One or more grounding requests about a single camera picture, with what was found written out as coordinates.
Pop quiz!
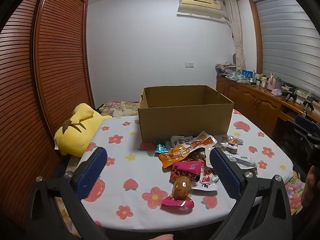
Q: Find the clear crinkled snack packet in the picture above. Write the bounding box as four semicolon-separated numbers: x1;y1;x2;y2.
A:
214;144;257;168

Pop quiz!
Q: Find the teal foil candy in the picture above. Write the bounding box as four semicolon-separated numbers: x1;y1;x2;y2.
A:
154;142;168;154

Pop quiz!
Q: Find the group of small bottles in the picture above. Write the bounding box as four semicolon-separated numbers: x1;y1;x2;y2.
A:
252;70;268;88

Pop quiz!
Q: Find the brown cardboard box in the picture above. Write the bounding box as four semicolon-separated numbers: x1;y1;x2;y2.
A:
137;85;235;143

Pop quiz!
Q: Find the white and red snack packet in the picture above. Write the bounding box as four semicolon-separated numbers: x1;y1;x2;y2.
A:
194;166;220;192

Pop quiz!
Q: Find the white packet with red print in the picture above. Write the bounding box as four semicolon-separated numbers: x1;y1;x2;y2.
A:
170;134;194;148

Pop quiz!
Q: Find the white and blue snack packet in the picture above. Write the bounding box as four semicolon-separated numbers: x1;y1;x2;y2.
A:
225;135;244;149

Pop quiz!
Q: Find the person's right hand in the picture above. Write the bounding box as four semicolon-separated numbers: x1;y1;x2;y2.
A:
300;166;320;208

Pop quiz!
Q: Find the black clamp stand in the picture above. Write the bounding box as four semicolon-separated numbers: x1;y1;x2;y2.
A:
302;96;316;112
282;87;298;102

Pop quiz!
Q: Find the pastel printed blanket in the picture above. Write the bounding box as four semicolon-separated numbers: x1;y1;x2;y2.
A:
96;101;140;117

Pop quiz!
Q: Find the orange and white snack packet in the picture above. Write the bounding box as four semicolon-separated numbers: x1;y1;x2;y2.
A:
186;131;218;150

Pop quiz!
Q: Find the flower patterned bedding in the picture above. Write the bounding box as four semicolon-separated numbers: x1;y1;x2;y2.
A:
285;172;306;215

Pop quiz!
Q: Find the folded patterned cloth pile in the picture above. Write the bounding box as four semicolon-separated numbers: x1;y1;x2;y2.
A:
225;71;250;83

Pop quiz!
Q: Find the person's left hand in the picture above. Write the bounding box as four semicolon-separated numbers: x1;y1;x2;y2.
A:
139;234;175;240

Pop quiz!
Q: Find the stack of printed packets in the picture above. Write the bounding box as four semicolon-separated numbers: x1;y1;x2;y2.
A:
215;62;237;77

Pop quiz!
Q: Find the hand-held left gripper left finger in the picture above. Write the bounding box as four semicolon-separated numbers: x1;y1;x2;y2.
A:
26;147;110;240

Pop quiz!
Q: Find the grey window blind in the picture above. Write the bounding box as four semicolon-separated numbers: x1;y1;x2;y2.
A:
255;0;320;93

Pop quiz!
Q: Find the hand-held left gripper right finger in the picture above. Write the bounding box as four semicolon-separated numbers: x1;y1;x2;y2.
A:
209;147;293;240

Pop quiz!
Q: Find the white wall air conditioner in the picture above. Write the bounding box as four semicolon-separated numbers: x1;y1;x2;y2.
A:
177;0;229;20

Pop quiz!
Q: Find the yellow plush toy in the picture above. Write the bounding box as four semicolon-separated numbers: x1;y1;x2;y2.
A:
54;102;113;157

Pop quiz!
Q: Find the clear pink packet brown snack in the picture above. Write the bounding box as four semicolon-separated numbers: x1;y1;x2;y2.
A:
161;176;195;208

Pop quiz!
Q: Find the pale patterned curtain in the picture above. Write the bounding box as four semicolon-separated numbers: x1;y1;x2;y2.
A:
224;0;247;68

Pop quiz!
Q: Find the wooden window frame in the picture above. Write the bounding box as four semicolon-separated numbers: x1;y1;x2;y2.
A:
247;0;320;74

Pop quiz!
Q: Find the brown wooden cabinet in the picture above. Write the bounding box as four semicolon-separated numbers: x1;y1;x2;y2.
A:
216;76;320;140

